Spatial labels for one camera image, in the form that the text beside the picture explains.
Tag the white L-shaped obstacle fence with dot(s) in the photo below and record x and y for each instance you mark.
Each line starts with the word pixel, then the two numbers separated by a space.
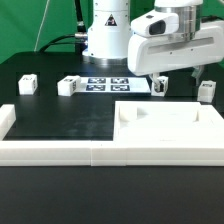
pixel 104 153

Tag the white square tabletop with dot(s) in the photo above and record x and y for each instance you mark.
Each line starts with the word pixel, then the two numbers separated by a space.
pixel 166 121

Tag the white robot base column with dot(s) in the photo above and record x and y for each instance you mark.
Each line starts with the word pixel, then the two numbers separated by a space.
pixel 109 34

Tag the fiducial marker sheet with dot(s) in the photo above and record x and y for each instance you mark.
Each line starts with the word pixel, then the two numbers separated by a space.
pixel 113 85

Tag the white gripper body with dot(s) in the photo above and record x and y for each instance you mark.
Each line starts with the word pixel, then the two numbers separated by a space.
pixel 161 54

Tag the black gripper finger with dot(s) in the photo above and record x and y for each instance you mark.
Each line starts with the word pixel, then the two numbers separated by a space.
pixel 155 79
pixel 197 72

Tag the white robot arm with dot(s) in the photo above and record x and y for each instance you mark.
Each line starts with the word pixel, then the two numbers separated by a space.
pixel 173 36

